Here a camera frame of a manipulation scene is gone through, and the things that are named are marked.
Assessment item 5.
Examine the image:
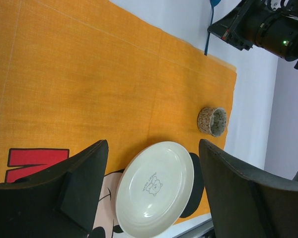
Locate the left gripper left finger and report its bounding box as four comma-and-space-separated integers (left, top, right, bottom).
0, 140, 108, 238

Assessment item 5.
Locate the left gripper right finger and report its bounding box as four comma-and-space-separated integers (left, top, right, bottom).
199, 139, 298, 238

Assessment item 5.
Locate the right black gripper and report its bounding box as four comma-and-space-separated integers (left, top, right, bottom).
208, 0, 298, 61

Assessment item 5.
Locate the blue metallic spoon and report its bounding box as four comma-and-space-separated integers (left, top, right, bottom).
204, 0, 221, 56

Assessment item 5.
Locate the small speckled stone cup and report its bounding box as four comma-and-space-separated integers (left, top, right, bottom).
197, 107, 227, 137

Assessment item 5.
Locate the cream round plate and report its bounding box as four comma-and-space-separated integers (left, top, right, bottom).
115, 141, 194, 238

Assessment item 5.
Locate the orange Mickey Mouse cloth placemat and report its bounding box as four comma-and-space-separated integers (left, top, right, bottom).
0, 0, 238, 238

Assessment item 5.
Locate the aluminium mounting rail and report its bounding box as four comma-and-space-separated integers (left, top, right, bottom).
175, 218, 216, 238

